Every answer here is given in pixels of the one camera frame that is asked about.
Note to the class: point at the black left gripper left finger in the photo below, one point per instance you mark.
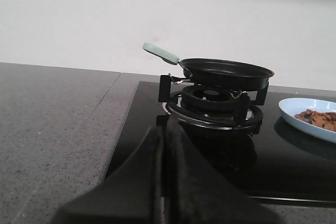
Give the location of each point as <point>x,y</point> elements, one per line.
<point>131,194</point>

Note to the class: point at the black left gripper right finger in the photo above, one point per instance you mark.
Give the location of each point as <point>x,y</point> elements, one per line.
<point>197,193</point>

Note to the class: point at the black frying pan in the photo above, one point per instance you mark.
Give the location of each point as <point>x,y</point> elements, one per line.
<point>222,74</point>

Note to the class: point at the light blue plate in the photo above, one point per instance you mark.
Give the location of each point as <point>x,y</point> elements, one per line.
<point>291,106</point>

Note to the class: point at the brown meat slices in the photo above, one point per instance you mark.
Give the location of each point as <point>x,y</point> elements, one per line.
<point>325,120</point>

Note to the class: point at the left-side burner with pan support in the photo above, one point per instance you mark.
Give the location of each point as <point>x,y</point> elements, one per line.
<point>204,107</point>

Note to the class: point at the black glass gas cooktop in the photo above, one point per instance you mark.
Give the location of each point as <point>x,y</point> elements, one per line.
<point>279,164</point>

